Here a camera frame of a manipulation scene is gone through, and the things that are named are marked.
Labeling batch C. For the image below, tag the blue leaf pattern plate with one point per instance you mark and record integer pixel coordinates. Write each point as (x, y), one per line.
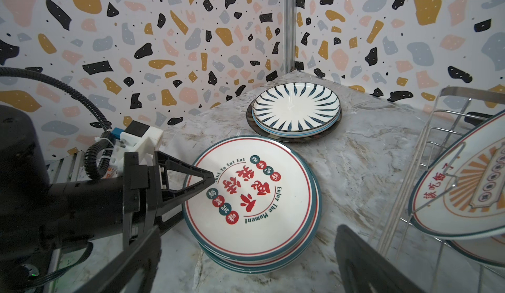
(296, 109)

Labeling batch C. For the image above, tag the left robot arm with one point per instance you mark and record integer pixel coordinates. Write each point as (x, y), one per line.
(38, 217)

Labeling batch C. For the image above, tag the dark striped rim plate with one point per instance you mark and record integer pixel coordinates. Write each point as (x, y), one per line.
(252, 124)

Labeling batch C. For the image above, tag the orange sunburst plate front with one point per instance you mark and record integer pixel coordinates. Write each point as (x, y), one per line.
(461, 195)

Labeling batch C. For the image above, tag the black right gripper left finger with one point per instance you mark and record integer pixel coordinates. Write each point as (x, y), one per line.
(134, 270)

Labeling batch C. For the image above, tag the white watermelon pattern plate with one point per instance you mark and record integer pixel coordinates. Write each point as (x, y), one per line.
(262, 202)

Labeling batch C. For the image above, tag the steel wire dish rack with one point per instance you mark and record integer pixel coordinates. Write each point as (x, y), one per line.
(426, 260)

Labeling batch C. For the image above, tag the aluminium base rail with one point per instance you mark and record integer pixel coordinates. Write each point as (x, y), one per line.
(64, 171)

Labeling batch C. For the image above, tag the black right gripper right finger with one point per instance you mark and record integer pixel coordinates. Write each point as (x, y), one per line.
(362, 269)

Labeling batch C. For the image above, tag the orange sunburst plate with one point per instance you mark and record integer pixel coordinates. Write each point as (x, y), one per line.
(286, 259)
(488, 251)
(461, 195)

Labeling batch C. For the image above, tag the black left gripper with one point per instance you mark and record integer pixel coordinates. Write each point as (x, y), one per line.
(151, 191)

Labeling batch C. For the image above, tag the aluminium corner post left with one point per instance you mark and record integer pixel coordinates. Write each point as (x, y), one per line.
(289, 35)

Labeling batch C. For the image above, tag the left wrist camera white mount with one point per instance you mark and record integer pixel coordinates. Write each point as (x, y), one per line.
(136, 137)

